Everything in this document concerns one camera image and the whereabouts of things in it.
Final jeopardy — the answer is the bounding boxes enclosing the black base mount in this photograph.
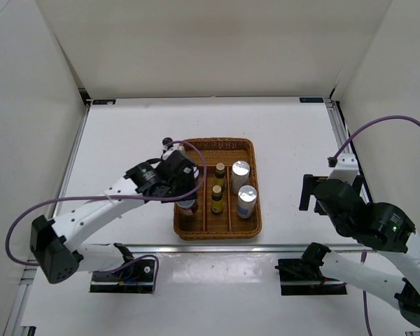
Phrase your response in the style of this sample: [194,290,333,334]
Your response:
[275,258,347,296]
[89,255,160,294]

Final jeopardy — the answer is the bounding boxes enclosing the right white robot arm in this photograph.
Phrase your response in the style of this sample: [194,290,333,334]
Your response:
[299,174,420,328]

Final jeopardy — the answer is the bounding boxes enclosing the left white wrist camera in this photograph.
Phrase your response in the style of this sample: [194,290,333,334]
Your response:
[161,144,185,160]

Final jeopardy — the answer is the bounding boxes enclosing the yellow bottle beige cap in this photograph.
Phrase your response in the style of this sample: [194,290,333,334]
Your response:
[213,162,226,191]
[211,185,223,214]

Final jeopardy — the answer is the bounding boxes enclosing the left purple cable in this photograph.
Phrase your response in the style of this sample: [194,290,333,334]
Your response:
[5,140,207,294]

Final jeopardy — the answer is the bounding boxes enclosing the jar white red lid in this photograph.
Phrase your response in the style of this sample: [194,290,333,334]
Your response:
[176,199,198,216]

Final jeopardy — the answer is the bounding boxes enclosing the front aluminium frame rail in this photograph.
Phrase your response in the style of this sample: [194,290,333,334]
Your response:
[26,244,375,270]

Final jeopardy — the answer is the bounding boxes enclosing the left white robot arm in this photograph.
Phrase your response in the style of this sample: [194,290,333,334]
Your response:
[30,150,199,284]

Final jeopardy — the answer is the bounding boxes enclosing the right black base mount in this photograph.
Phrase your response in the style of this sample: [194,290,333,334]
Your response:
[275,258,347,296]

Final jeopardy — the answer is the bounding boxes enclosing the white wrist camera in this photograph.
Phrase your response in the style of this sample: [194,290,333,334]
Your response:
[161,144,185,160]
[328,153,359,185]

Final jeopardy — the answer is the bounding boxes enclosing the right aluminium frame rail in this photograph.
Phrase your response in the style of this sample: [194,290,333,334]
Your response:
[324,99,420,336]

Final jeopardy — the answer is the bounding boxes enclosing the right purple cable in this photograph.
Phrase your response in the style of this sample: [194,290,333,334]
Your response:
[327,115,420,336]

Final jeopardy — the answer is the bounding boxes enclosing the aluminium frame rail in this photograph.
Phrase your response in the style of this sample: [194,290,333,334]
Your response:
[3,96,91,335]
[26,244,375,270]
[324,99,420,336]

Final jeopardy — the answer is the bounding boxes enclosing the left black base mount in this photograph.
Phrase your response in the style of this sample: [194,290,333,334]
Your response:
[89,255,160,294]

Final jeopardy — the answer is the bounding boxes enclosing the dark spice jar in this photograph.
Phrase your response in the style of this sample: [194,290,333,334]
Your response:
[162,137,174,148]

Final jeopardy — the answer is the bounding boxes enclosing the white can blue label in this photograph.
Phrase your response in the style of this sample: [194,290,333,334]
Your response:
[237,185,258,218]

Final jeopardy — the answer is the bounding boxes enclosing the white can silver lid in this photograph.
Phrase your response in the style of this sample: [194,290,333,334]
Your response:
[230,160,250,194]

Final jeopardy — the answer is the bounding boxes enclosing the purple cable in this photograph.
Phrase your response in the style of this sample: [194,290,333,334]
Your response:
[5,140,207,294]
[327,115,420,336]

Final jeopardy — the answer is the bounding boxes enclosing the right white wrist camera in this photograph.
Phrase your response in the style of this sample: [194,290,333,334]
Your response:
[328,153,359,185]

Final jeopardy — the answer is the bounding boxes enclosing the left aluminium frame rail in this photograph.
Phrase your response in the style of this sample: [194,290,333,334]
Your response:
[3,96,91,335]

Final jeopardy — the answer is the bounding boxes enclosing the woven wicker tray basket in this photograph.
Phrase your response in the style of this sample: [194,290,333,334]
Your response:
[174,137,262,240]

